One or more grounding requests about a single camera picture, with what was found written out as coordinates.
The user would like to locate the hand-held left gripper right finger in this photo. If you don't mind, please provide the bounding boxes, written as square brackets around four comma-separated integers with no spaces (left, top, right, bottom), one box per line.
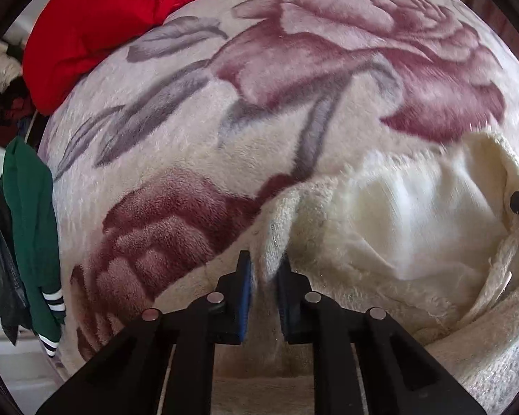
[278,252,486,415]

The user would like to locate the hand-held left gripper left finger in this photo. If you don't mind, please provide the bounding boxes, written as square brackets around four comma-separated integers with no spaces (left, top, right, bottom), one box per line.
[37,250,254,415]

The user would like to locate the cream knit sweater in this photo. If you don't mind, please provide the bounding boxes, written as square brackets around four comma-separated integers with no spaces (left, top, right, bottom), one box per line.
[259,132,519,415]

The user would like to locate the dark red clothes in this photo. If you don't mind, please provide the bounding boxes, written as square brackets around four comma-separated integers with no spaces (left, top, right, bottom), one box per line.
[0,80,34,139]

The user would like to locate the floral plush blanket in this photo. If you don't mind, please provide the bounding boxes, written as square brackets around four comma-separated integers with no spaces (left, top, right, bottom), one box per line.
[38,0,519,415]

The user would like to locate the green jacket with striped cuffs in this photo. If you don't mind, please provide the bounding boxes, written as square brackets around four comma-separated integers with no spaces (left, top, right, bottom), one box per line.
[2,136,66,357]

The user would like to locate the black leather jacket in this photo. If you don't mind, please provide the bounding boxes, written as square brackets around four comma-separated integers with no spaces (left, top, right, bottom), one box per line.
[0,186,32,345]

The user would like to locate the red quilt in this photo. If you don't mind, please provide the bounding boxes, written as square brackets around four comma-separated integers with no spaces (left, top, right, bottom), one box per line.
[22,0,230,117]

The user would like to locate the cream hooded coat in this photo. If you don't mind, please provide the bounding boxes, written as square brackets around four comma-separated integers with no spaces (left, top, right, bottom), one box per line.
[0,40,26,92]

